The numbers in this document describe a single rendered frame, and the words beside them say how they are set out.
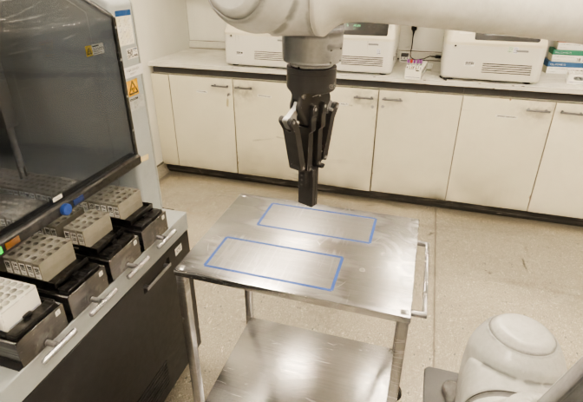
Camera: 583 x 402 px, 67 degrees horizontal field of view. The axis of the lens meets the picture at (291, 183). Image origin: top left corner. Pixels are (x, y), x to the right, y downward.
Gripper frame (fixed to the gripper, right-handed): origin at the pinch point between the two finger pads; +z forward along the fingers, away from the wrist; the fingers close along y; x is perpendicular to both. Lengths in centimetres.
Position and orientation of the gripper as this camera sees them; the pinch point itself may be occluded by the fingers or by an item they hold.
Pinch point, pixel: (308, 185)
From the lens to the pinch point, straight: 74.4
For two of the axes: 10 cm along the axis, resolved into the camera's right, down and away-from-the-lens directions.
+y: 6.3, -3.4, 7.0
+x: -7.7, -2.9, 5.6
